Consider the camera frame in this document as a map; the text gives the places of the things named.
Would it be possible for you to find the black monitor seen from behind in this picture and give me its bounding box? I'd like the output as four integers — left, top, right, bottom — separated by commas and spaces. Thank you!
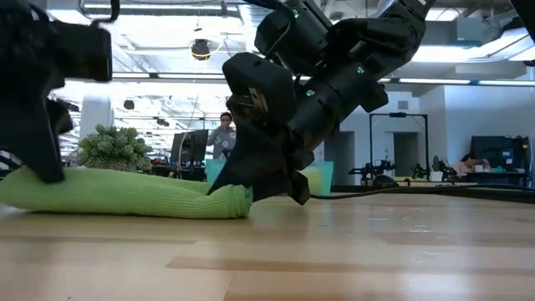
170, 129, 210, 167

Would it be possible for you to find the seated person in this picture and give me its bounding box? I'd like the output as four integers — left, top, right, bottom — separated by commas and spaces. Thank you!
451, 152, 490, 177

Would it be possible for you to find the long ceiling light bar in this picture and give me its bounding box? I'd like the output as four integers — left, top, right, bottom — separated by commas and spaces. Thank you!
111, 72, 535, 87

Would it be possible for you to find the yellow microfiber towel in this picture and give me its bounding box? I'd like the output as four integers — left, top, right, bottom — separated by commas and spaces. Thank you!
298, 166, 324, 196

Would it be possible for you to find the black metal table frame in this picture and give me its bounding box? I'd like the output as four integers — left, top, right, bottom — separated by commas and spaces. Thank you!
329, 183, 535, 205

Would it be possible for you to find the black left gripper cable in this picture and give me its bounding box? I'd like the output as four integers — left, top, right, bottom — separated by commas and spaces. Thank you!
79, 0, 122, 24

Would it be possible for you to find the dark wide background screen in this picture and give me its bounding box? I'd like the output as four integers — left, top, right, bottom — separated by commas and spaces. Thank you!
471, 135, 531, 173

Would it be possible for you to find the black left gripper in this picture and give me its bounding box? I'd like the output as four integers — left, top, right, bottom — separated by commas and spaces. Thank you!
0, 0, 76, 186

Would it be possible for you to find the standing person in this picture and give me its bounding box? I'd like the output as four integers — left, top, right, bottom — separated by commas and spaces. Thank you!
207, 110, 237, 161

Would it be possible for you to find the black round ceiling fixture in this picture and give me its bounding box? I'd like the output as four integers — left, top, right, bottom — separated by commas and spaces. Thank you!
191, 38, 211, 62

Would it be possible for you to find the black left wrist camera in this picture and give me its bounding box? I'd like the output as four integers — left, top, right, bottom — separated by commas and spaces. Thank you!
49, 19, 114, 84

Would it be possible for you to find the green artificial potted plant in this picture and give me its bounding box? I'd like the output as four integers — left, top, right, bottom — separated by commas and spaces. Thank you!
75, 124, 154, 173

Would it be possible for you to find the green microfiber towel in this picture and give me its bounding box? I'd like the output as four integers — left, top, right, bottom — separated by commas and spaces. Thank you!
0, 166, 254, 220

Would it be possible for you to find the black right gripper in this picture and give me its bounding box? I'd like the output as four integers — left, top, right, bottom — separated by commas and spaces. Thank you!
206, 74, 390, 207

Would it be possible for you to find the thin black gantry frame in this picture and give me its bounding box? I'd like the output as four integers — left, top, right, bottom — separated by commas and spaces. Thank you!
369, 111, 430, 176

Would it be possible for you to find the teal translucent plastic basket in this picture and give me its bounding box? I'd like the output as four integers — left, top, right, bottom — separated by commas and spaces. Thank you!
204, 158, 334, 196

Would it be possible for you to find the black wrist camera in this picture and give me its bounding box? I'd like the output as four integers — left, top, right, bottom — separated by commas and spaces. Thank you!
222, 52, 298, 126
49, 19, 114, 84

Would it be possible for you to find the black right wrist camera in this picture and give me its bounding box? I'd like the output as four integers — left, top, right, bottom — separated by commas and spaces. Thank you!
222, 52, 298, 126

